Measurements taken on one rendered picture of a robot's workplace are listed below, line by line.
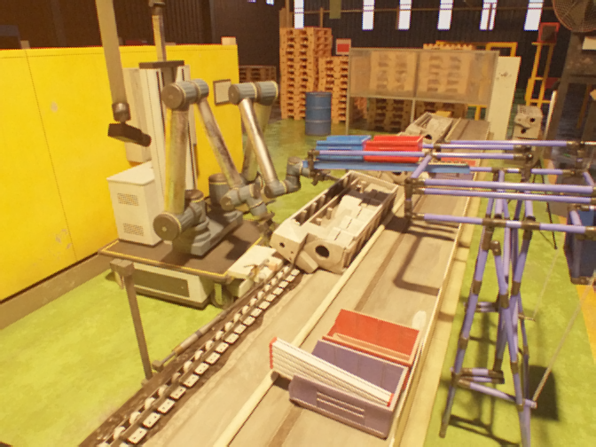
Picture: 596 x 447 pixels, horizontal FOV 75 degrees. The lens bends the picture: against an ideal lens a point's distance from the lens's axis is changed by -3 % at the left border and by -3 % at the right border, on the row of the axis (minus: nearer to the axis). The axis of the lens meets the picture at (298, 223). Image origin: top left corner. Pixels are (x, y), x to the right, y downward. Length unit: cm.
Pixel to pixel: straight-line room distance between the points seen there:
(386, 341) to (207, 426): 71
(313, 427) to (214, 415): 32
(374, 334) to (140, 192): 220
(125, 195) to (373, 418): 259
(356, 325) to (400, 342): 18
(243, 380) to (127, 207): 216
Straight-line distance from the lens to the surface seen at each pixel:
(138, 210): 333
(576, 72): 837
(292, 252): 207
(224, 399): 149
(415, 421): 167
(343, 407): 135
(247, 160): 337
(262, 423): 141
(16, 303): 357
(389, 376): 143
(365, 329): 162
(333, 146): 239
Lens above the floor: 184
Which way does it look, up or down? 24 degrees down
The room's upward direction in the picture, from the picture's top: straight up
